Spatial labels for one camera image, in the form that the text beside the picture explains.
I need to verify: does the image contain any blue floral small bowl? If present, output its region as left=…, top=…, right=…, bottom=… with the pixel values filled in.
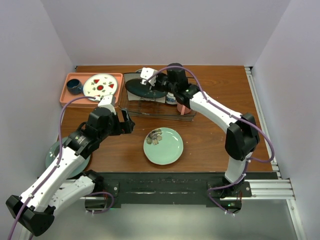
left=165, top=92, right=177, bottom=105

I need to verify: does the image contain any dark teal blossom plate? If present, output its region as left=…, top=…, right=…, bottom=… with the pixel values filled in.
left=125, top=78, right=168, bottom=99

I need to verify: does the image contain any pink mug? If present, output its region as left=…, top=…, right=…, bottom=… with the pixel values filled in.
left=177, top=103, right=191, bottom=115

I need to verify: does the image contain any white square plate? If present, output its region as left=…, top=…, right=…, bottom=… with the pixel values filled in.
left=123, top=72, right=166, bottom=103

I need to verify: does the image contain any mint green flower plate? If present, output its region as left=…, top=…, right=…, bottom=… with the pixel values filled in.
left=143, top=127, right=184, bottom=166

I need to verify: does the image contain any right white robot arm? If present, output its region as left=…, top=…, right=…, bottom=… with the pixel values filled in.
left=146, top=63, right=260, bottom=197

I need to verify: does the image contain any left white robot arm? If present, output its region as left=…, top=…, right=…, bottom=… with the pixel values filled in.
left=5, top=107, right=135, bottom=237

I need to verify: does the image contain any white watermelon pattern plate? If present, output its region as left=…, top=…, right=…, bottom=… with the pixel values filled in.
left=82, top=73, right=118, bottom=99

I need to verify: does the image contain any dark blue mug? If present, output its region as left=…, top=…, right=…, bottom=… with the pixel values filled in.
left=66, top=78, right=83, bottom=95

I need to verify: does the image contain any pink plastic tray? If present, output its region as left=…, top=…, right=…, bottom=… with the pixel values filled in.
left=60, top=72, right=125, bottom=108

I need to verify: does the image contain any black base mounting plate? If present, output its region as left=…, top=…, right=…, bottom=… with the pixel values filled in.
left=74, top=171, right=251, bottom=210

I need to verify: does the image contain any grey green plate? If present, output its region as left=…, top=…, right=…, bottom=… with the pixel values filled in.
left=45, top=141, right=92, bottom=179

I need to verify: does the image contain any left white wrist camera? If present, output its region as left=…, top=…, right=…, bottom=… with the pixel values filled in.
left=97, top=94, right=116, bottom=107

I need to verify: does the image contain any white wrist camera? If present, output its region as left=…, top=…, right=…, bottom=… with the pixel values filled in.
left=140, top=67, right=158, bottom=87
left=97, top=94, right=116, bottom=107

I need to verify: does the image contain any black wire dish rack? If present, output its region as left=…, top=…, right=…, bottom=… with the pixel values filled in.
left=119, top=85, right=196, bottom=121

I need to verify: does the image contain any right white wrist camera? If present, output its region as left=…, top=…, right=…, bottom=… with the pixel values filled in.
left=140, top=67, right=158, bottom=87

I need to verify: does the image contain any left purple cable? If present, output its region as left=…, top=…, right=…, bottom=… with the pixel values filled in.
left=6, top=96, right=101, bottom=240

